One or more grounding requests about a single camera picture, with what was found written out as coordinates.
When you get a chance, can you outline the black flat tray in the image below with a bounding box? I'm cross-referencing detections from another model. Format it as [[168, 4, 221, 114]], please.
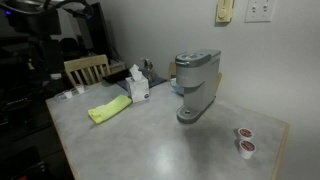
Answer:
[[101, 68, 132, 85]]

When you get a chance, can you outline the black monitor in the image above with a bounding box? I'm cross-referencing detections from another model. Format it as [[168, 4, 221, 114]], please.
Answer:
[[75, 2, 113, 58]]

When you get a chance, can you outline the metallic pump bottle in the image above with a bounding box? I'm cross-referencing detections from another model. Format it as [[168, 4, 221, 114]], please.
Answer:
[[139, 57, 157, 84]]

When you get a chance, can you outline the light blue bowl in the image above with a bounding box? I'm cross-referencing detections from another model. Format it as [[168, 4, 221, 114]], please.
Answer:
[[169, 77, 184, 97]]

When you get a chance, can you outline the yellow-green microfiber towel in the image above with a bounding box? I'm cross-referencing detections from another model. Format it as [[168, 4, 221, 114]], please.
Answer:
[[87, 94, 133, 125]]

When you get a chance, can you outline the white coffee pod red lid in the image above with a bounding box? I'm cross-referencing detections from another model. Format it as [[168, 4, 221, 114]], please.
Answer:
[[238, 139, 258, 160], [237, 127, 255, 141]]

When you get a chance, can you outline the clear plastic tray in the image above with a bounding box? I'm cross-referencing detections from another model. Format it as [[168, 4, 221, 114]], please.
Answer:
[[53, 84, 92, 102]]

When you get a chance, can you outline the gray single-serve coffee machine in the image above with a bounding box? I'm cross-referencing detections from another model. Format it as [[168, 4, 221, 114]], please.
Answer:
[[174, 48, 222, 125]]

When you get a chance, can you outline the beige wall switch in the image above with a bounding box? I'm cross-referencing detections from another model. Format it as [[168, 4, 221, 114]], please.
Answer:
[[215, 0, 235, 24]]

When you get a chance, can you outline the small white cup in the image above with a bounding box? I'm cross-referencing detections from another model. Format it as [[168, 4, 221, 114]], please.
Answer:
[[63, 89, 74, 100], [75, 83, 86, 95]]

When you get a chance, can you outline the dark shelf unit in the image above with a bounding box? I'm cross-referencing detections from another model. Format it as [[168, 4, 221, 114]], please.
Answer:
[[0, 33, 66, 141]]

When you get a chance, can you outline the light wooden chair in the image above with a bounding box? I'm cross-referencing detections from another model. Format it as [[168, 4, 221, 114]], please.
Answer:
[[63, 54, 112, 88]]

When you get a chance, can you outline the dark blue mat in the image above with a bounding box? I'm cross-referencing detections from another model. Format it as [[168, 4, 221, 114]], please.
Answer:
[[116, 75, 168, 92]]

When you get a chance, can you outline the white tissue box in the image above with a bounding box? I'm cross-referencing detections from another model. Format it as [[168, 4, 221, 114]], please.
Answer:
[[125, 64, 151, 104]]

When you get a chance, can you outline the white wall outlet plate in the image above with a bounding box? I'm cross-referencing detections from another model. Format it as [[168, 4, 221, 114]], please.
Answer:
[[244, 0, 277, 24]]

